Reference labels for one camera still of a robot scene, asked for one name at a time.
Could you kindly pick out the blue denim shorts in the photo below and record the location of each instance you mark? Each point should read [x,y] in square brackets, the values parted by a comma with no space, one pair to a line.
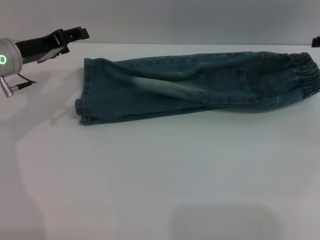
[200,87]

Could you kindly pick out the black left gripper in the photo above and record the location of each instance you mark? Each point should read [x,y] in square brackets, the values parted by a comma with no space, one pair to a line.
[37,43]

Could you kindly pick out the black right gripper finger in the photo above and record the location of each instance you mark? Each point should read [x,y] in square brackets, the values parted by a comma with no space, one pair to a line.
[317,42]

